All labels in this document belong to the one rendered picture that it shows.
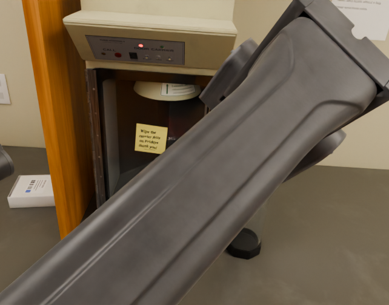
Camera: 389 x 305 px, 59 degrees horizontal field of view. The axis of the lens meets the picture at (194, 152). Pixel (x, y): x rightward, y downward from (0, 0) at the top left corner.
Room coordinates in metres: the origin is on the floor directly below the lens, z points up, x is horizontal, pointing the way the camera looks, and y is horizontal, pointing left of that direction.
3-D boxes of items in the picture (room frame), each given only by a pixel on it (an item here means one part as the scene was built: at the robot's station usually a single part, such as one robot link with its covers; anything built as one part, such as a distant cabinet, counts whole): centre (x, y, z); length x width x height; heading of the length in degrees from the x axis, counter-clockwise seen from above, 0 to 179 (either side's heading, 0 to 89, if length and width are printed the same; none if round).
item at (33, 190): (0.86, 0.47, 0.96); 0.16 x 0.12 x 0.04; 101
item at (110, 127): (0.76, 0.10, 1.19); 0.30 x 0.01 x 0.40; 91
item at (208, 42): (0.71, 0.10, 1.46); 0.32 x 0.12 x 0.10; 92
